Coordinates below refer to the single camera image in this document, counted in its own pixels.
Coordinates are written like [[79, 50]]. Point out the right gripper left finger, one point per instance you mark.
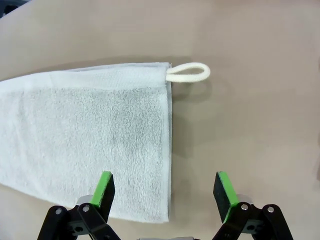
[[103, 192]]

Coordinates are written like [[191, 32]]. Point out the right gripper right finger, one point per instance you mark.
[[225, 192]]

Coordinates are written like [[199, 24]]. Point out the light grey towel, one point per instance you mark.
[[87, 130]]

